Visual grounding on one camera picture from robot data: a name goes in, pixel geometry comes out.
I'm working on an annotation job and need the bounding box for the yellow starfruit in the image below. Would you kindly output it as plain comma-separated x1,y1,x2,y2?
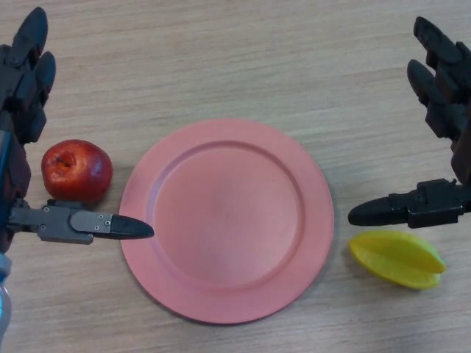
347,229,448,291

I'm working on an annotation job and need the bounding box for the pink round plate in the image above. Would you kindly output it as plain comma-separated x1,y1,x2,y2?
118,118,335,326

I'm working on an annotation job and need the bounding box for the red apple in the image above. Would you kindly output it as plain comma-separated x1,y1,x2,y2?
40,139,113,204

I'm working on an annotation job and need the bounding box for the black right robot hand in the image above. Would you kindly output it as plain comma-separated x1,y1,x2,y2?
347,15,471,229

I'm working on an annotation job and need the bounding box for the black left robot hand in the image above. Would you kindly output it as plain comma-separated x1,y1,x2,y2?
0,6,155,255

